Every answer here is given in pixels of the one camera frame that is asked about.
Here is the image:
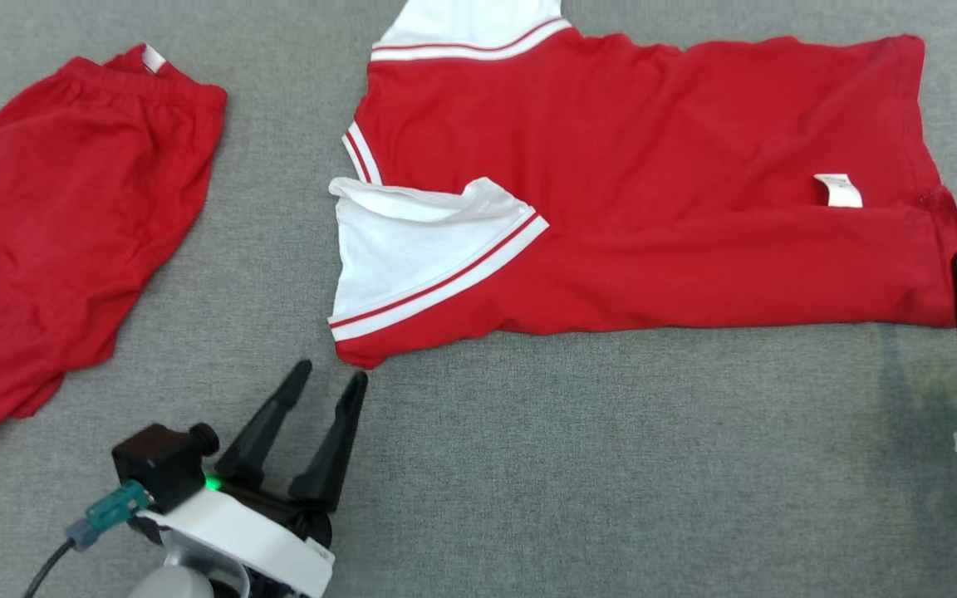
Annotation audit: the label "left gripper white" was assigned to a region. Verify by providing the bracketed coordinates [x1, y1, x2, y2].
[138, 359, 370, 598]

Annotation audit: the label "red shorts with white stripes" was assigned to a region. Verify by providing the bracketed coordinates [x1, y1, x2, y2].
[0, 43, 228, 478]

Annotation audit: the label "red white-trimmed jersey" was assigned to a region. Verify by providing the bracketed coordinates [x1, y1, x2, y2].
[327, 0, 957, 370]

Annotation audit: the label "teal left camera connector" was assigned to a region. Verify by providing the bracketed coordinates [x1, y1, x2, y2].
[65, 480, 152, 551]

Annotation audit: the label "thin black left camera cable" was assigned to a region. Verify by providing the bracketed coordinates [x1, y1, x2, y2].
[23, 537, 77, 598]

